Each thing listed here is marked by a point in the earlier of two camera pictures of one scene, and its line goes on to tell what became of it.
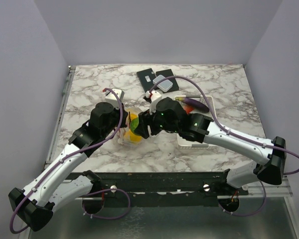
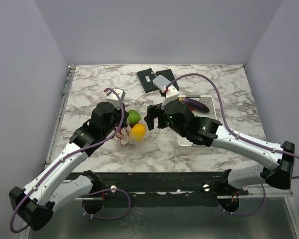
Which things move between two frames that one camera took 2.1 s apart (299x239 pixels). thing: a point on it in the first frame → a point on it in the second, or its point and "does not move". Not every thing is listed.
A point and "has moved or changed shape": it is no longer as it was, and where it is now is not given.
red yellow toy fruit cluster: (127, 121) → (120, 133)
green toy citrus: (133, 123) has moved or changed shape
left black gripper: (123, 118) does not move
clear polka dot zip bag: (128, 135) does not move
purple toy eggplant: (193, 103) does not move
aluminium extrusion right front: (282, 190) does not move
